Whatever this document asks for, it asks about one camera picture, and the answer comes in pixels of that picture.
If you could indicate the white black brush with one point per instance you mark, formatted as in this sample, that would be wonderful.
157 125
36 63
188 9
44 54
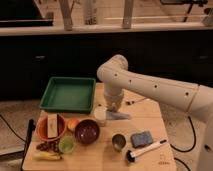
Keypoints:
132 155

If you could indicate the dark purple bowl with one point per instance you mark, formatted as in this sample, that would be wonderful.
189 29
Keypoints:
87 131

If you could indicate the orange bowl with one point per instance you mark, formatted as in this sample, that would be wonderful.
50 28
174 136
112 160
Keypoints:
41 128

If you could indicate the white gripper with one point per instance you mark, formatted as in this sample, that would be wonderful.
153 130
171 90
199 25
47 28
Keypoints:
113 103

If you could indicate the small metal cup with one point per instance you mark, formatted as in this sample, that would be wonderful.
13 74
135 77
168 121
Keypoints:
118 142

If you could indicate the orange peach fruit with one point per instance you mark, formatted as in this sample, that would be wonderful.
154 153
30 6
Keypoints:
72 123

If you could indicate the blue sponge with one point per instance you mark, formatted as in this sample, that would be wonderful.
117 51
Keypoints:
141 139

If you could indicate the small green cup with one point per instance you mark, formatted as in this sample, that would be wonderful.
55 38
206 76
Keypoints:
66 144

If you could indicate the white paper cup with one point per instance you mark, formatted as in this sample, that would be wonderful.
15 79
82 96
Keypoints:
100 115

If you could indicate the grey blue towel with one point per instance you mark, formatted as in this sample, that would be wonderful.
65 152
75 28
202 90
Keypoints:
116 116

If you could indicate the wooden block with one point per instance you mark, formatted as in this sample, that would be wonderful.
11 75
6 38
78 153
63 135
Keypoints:
52 126

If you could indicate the brown grape bunch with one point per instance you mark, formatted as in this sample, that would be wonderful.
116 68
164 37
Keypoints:
48 146

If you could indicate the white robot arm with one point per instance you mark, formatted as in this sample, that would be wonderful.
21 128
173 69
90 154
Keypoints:
191 98

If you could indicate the green plastic tray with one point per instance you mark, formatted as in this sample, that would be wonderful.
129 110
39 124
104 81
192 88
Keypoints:
69 94

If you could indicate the yellow banana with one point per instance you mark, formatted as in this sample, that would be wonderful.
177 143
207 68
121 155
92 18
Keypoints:
47 156

